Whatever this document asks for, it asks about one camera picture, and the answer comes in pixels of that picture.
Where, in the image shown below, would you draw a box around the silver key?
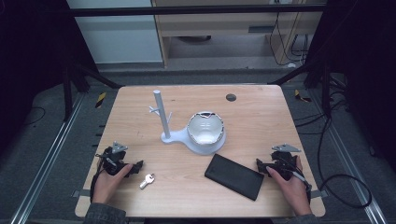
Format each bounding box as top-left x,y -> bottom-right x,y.
138,173 -> 156,190

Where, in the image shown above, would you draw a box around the thin black floor cable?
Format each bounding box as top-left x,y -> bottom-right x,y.
21,105 -> 47,127

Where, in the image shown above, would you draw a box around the left hand-held gripper cable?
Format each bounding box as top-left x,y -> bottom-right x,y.
89,153 -> 106,202

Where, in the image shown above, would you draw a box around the white cabinet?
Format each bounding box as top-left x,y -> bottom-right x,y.
65,0 -> 164,65

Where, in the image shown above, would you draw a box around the right hand-held gripper cable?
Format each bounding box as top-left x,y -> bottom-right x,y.
278,157 -> 313,203

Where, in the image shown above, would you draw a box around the black hanging desk cables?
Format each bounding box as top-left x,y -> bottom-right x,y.
268,11 -> 310,68

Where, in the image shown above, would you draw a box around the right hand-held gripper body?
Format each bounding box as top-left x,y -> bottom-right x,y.
269,143 -> 302,182

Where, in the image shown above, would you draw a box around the white stand with post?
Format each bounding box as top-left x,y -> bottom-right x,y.
148,90 -> 228,156

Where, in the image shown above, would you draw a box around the person's left hand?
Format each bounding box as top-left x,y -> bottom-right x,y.
92,163 -> 134,205

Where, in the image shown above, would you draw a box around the black wallet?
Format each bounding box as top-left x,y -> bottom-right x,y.
204,153 -> 265,202

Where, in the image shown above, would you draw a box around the person's right hand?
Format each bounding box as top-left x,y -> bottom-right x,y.
265,155 -> 313,217

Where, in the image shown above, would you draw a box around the hand-held gripper cable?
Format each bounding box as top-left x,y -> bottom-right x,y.
89,153 -> 106,202
278,157 -> 313,203

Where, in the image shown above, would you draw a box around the metal floor rail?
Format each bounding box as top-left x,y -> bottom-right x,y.
8,92 -> 88,224
309,88 -> 389,224

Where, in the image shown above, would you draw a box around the black looped floor cable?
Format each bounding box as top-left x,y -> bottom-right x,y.
316,115 -> 374,210

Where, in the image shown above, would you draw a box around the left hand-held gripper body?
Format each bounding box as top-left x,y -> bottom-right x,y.
98,141 -> 135,179

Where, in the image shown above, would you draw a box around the dark curtain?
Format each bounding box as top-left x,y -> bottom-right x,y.
0,0 -> 98,153
304,0 -> 396,172

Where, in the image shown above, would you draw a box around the black metal stand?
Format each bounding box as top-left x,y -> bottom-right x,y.
61,60 -> 123,123
268,59 -> 333,119

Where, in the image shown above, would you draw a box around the black horizontal frame bar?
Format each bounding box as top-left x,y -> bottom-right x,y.
65,5 -> 329,18

